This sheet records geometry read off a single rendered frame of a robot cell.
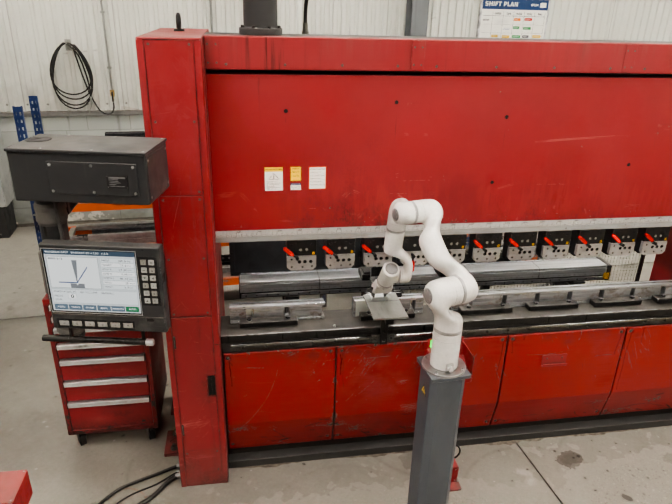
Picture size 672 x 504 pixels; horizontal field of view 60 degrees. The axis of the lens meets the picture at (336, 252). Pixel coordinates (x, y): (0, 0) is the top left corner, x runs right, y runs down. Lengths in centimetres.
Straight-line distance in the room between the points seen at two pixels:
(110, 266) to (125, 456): 169
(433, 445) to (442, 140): 143
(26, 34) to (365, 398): 526
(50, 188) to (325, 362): 163
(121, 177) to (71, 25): 487
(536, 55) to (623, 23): 581
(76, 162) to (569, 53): 223
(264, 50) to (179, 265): 103
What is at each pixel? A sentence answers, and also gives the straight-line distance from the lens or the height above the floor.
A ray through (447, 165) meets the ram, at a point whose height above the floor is 171.
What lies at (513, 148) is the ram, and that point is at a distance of 308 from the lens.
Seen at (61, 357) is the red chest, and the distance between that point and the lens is 351.
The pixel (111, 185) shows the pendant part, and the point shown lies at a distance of 221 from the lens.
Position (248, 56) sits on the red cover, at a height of 222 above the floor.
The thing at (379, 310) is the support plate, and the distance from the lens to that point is 299.
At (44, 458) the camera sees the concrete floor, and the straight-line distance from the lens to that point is 390.
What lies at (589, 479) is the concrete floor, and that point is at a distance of 380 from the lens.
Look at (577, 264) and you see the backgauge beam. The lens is 391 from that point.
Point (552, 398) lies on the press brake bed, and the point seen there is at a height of 30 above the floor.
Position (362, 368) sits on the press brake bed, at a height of 62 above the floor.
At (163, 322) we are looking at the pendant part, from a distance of 235.
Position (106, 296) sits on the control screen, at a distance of 238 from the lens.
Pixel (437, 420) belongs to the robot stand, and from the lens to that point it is 267.
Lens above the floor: 243
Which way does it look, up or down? 23 degrees down
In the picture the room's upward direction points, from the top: 2 degrees clockwise
